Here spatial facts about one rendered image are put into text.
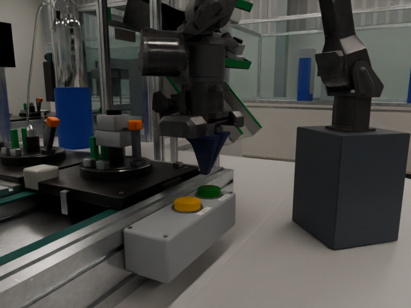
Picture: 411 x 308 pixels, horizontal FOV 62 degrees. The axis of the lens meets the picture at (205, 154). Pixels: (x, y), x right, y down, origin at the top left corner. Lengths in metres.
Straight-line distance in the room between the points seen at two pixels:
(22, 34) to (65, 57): 11.69
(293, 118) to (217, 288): 4.20
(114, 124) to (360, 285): 0.48
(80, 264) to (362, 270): 0.41
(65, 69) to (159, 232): 1.25
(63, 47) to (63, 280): 1.30
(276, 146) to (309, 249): 4.14
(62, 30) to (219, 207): 1.24
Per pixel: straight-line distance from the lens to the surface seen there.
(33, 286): 0.39
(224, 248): 0.62
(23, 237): 0.60
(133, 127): 0.65
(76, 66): 1.62
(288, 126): 4.67
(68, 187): 0.63
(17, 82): 13.01
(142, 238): 0.44
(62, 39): 1.63
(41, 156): 0.83
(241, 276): 0.55
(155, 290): 0.52
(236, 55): 0.99
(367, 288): 0.57
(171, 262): 0.44
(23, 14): 13.45
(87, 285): 0.44
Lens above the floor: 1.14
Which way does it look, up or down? 11 degrees down
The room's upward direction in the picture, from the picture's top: straight up
